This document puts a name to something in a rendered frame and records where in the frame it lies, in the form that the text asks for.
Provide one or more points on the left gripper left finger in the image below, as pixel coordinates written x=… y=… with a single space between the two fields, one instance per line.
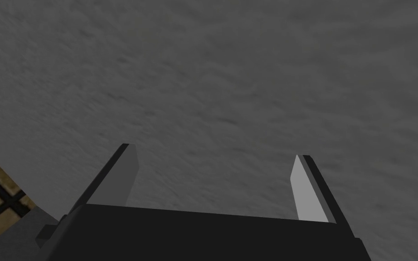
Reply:
x=116 y=181

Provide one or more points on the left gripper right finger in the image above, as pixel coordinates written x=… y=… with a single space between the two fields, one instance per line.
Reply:
x=310 y=197

